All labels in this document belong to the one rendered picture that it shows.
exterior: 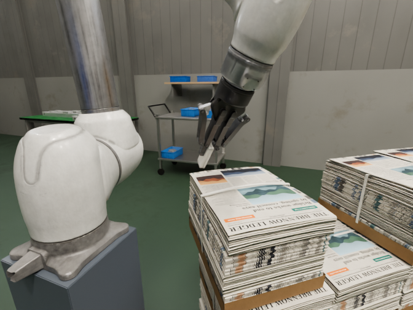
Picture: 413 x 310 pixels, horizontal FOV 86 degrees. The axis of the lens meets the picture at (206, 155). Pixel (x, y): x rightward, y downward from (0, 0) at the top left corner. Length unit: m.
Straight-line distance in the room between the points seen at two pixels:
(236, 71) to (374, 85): 3.82
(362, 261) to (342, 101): 3.39
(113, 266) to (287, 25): 0.60
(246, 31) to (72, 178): 0.41
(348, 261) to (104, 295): 0.70
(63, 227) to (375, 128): 4.14
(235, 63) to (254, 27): 0.06
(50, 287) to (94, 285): 0.08
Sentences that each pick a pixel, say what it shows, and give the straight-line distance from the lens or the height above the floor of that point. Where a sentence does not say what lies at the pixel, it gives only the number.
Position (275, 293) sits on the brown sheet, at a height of 0.87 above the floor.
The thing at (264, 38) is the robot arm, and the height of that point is 1.43.
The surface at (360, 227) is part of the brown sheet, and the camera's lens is 1.03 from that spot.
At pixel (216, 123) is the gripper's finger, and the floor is 1.28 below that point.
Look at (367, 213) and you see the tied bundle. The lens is 1.01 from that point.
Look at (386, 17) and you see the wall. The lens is 4.30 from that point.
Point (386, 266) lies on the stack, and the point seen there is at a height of 0.83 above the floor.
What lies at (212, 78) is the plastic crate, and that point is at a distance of 3.92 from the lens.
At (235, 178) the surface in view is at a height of 1.06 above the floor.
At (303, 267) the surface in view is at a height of 0.91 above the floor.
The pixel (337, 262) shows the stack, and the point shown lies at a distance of 0.87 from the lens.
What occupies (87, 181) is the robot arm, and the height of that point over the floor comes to 1.17.
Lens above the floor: 1.35
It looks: 17 degrees down
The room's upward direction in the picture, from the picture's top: straight up
